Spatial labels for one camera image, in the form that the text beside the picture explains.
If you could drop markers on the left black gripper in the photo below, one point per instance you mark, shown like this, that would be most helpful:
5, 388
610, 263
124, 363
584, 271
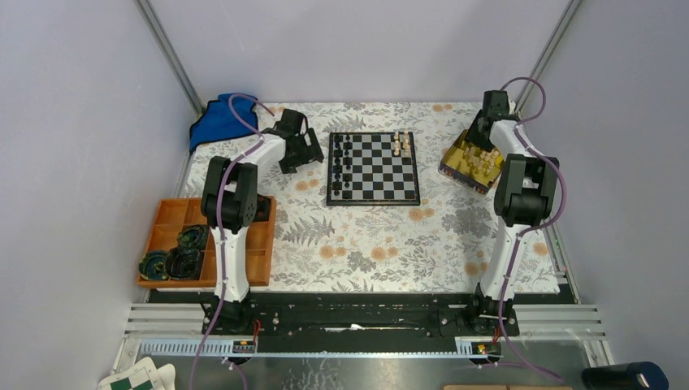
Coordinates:
304, 152

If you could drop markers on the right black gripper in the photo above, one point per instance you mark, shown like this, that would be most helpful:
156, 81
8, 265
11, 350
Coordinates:
474, 140

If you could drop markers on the black white chess board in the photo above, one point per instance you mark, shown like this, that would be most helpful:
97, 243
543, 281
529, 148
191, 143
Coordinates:
362, 171

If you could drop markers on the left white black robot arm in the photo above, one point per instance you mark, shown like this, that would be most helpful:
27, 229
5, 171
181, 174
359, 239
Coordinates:
230, 203

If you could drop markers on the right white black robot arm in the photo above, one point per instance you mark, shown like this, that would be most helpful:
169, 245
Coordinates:
523, 199

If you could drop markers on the folded green chess mat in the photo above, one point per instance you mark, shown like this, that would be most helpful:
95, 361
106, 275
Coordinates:
143, 375

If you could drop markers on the gold tin box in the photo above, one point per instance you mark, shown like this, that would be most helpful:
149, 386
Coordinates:
467, 164

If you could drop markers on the black orange swirl object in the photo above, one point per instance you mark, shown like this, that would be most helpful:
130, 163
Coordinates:
263, 211

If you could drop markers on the blue cloth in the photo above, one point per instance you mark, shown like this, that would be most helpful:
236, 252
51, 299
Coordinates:
218, 123

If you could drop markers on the dark green swirl object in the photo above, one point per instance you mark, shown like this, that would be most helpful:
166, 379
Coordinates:
193, 237

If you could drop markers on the black swirl coaster in tray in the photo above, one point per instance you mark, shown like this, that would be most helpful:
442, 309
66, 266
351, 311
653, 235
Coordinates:
184, 263

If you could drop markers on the green black swirl disc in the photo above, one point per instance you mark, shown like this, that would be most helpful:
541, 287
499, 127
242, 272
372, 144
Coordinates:
152, 266

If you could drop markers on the dark blue bottle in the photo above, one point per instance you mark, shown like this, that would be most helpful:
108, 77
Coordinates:
632, 376

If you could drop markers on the black mounting base rail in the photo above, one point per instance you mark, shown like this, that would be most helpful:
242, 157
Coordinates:
287, 313

